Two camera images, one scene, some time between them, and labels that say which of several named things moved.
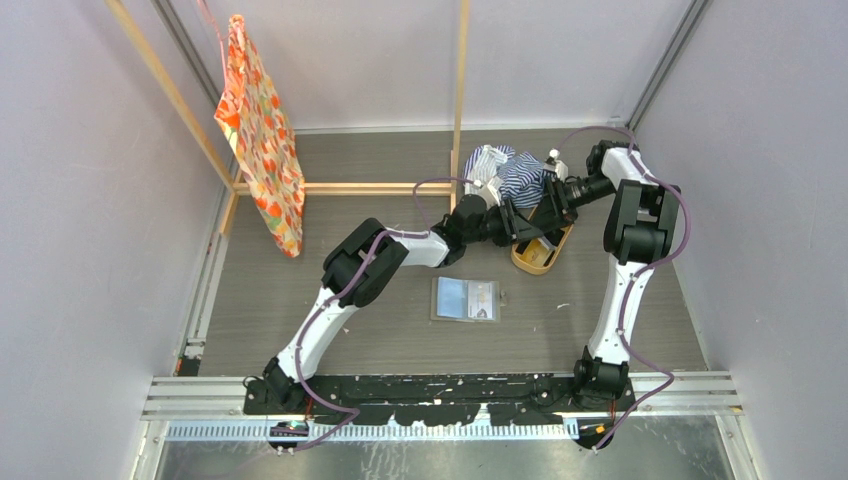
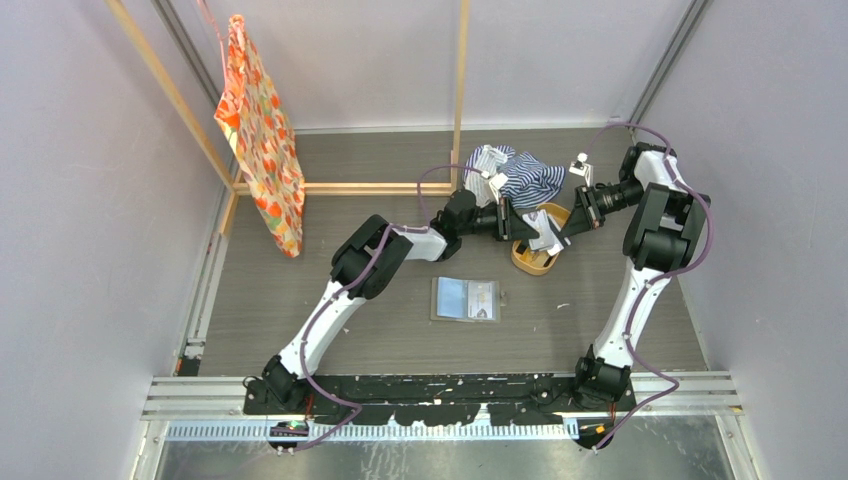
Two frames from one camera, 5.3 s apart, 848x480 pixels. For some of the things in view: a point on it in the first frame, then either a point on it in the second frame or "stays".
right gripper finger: (552, 222) -> (580, 221)
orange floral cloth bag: (256, 119) stays
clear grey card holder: (454, 299) stays
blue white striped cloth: (520, 179) stays
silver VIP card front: (480, 299) stays
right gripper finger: (548, 208) -> (581, 219)
